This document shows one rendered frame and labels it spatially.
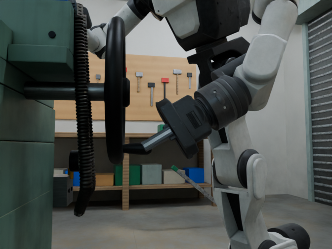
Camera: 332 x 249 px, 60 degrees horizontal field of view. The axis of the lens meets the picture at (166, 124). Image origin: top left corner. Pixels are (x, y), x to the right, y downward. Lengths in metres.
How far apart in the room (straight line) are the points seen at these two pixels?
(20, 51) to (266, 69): 0.42
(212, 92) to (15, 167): 0.38
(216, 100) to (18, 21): 0.37
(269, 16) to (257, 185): 0.58
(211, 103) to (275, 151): 4.07
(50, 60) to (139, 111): 3.40
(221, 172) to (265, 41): 0.61
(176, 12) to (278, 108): 3.75
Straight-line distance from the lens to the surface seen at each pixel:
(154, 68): 4.04
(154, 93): 3.96
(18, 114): 0.58
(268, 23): 0.68
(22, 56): 0.54
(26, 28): 0.58
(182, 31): 1.03
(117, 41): 0.48
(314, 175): 4.15
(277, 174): 4.60
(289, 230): 1.39
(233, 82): 0.55
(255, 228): 1.16
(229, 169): 1.06
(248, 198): 1.05
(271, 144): 4.54
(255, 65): 0.56
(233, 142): 1.03
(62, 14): 0.57
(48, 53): 0.53
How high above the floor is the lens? 0.70
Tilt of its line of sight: 4 degrees up
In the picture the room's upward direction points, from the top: straight up
